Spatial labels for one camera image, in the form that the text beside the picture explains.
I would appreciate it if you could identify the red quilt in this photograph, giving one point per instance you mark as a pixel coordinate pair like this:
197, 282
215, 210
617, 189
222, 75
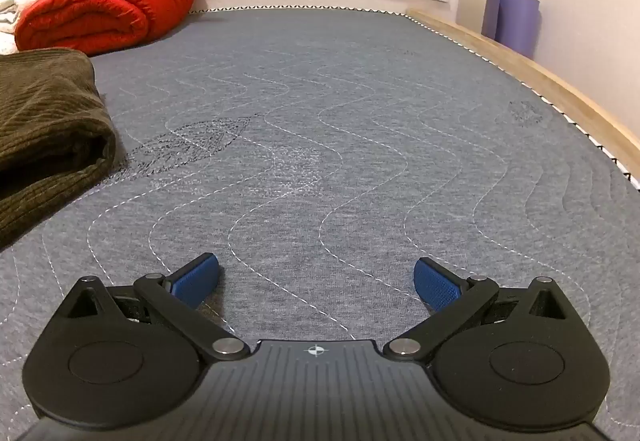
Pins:
100, 11

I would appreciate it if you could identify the purple yoga mat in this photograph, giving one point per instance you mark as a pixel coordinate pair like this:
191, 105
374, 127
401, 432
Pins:
515, 21

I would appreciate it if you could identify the white folded blanket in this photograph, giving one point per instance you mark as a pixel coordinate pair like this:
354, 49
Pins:
12, 6

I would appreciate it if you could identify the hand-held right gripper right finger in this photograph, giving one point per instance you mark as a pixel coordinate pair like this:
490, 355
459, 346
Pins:
434, 283

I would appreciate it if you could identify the wooden bed frame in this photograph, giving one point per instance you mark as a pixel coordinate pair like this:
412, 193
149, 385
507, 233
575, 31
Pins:
550, 86

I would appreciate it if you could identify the grey quilted mattress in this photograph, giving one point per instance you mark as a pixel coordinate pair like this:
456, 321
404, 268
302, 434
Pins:
325, 146

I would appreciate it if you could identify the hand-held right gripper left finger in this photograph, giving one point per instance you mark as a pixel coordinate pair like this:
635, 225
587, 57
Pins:
200, 278

